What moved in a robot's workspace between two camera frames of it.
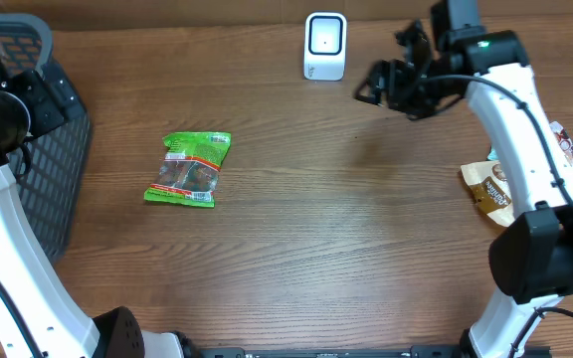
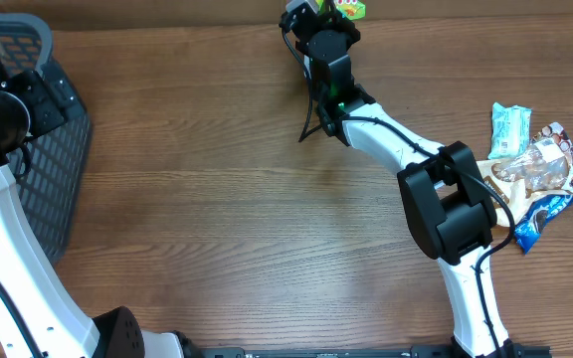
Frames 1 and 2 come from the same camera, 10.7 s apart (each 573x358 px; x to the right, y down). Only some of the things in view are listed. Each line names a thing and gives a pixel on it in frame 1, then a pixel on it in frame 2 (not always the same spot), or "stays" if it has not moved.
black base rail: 430,350 stays
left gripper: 52,111 stays
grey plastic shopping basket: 50,190 stays
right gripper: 388,80 to 345,29
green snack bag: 189,171 to 350,9
